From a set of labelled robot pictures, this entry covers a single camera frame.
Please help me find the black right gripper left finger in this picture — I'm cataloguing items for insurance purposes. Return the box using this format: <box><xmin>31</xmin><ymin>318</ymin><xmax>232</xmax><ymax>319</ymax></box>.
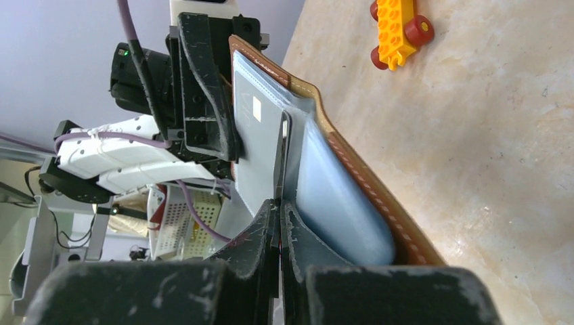
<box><xmin>25</xmin><ymin>200</ymin><xmax>280</xmax><ymax>324</ymax></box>

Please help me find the brown leather card holder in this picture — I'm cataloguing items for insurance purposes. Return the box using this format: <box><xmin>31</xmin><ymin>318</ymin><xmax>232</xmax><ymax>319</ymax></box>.
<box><xmin>229</xmin><ymin>35</ymin><xmax>444</xmax><ymax>265</ymax></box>

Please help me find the yellow toy car block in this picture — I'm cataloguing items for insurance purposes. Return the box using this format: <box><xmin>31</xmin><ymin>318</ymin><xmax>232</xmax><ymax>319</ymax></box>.
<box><xmin>370</xmin><ymin>0</ymin><xmax>435</xmax><ymax>71</ymax></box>

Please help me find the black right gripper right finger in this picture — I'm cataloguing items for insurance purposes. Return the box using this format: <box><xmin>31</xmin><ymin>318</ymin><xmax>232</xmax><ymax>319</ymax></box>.
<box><xmin>280</xmin><ymin>202</ymin><xmax>502</xmax><ymax>324</ymax></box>

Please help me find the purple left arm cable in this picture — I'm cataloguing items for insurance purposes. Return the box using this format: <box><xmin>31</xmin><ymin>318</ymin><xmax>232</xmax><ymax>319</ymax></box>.
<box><xmin>0</xmin><ymin>0</ymin><xmax>234</xmax><ymax>245</ymax></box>

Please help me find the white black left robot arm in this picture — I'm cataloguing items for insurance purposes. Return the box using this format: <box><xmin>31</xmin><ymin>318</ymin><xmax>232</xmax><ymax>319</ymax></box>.
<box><xmin>39</xmin><ymin>13</ymin><xmax>265</xmax><ymax>204</ymax></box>

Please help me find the black VIP credit card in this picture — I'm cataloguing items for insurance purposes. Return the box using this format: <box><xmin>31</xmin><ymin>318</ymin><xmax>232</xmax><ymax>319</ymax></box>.
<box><xmin>273</xmin><ymin>111</ymin><xmax>291</xmax><ymax>200</ymax></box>

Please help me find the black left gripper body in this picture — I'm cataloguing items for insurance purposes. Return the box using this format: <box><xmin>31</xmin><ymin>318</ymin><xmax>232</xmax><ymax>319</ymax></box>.
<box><xmin>166</xmin><ymin>12</ymin><xmax>264</xmax><ymax>179</ymax></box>

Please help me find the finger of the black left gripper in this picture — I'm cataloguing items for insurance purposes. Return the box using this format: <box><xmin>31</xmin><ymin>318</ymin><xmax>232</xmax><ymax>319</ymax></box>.
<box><xmin>178</xmin><ymin>13</ymin><xmax>244</xmax><ymax>162</ymax></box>

